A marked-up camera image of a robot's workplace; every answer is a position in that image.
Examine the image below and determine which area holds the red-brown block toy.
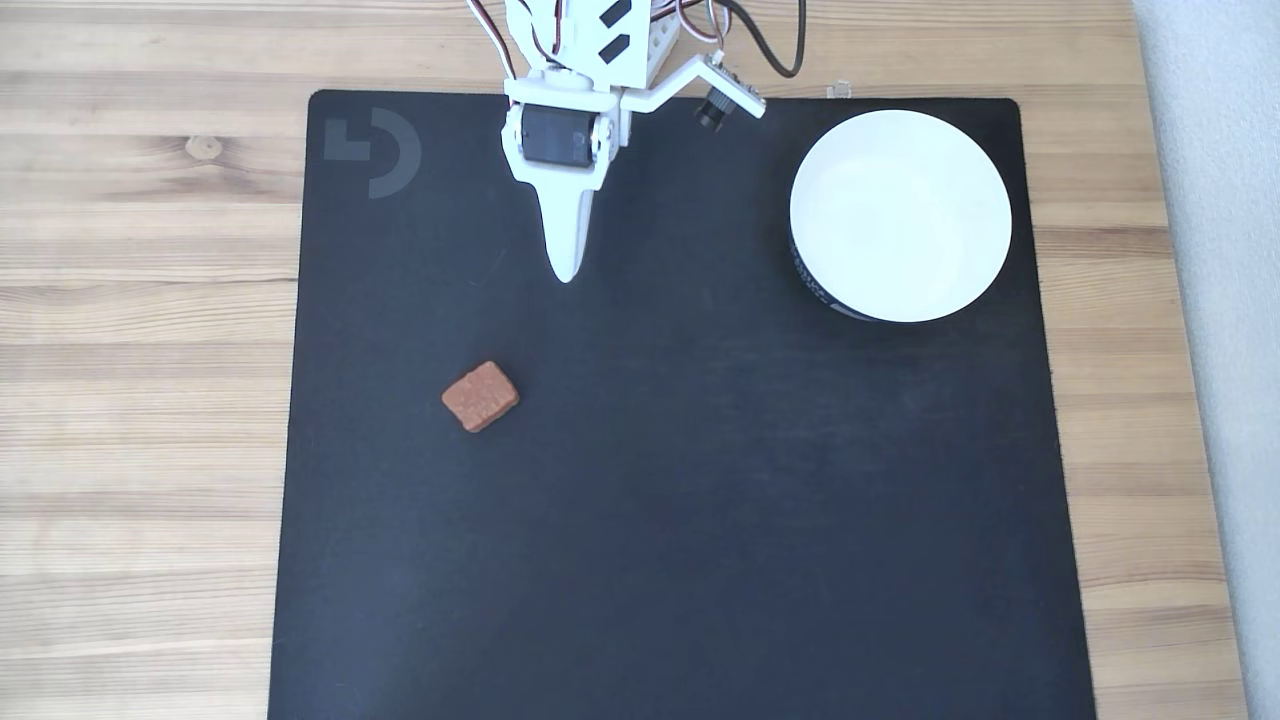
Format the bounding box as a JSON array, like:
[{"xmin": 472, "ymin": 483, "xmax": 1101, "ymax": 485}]
[{"xmin": 441, "ymin": 361, "xmax": 521, "ymax": 434}]

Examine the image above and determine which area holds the black desk mat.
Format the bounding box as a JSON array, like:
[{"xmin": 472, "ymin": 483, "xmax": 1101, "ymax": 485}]
[{"xmin": 267, "ymin": 90, "xmax": 1098, "ymax": 720}]

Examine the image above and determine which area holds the white round bowl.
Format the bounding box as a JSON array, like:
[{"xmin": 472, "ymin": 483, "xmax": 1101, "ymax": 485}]
[{"xmin": 789, "ymin": 109, "xmax": 1013, "ymax": 324}]

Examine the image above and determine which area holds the red white black servo wire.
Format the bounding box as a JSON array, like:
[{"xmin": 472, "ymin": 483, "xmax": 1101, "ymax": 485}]
[{"xmin": 465, "ymin": 0, "xmax": 523, "ymax": 83}]

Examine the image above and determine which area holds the black gripper camera module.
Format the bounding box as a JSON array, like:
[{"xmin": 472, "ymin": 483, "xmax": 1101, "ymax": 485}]
[{"xmin": 695, "ymin": 52, "xmax": 768, "ymax": 133}]

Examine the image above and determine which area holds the black cable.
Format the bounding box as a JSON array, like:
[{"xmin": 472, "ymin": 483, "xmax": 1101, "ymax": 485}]
[{"xmin": 722, "ymin": 0, "xmax": 807, "ymax": 80}]

